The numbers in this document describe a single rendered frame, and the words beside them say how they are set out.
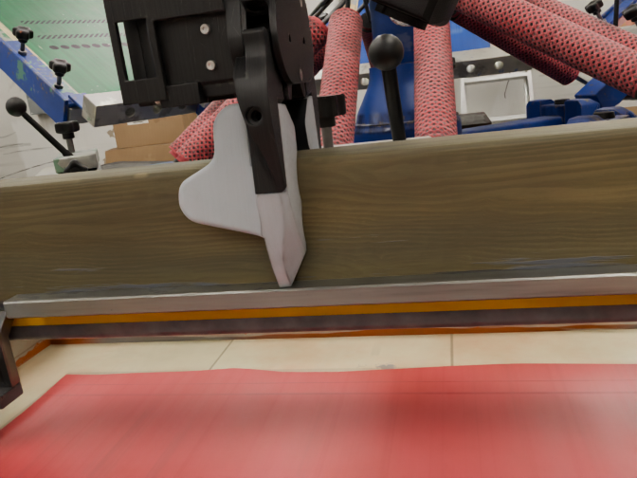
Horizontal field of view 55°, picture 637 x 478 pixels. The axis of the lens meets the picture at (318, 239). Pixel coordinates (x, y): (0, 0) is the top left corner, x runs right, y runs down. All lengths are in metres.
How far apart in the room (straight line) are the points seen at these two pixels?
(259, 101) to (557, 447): 0.22
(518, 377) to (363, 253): 0.13
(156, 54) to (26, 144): 5.23
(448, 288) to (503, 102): 4.13
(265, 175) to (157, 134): 4.15
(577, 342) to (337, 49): 0.55
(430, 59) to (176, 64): 0.55
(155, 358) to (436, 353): 0.20
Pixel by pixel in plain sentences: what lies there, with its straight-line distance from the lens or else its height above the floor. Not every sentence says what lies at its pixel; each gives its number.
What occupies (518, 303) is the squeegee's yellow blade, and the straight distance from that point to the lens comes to 0.33.
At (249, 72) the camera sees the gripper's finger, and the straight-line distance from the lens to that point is 0.28.
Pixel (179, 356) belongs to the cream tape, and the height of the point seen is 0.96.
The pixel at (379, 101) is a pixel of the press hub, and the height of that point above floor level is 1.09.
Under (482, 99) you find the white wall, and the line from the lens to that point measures 4.40.
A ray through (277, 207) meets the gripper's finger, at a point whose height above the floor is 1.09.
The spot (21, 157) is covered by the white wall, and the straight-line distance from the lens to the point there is 5.58.
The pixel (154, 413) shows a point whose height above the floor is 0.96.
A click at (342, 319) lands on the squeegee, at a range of 0.34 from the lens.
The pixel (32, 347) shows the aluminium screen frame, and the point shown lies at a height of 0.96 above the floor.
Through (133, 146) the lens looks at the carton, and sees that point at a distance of 4.50.
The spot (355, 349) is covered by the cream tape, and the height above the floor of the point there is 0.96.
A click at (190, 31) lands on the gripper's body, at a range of 0.30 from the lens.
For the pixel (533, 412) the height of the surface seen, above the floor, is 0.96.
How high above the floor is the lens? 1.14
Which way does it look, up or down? 14 degrees down
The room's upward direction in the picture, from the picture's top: 7 degrees counter-clockwise
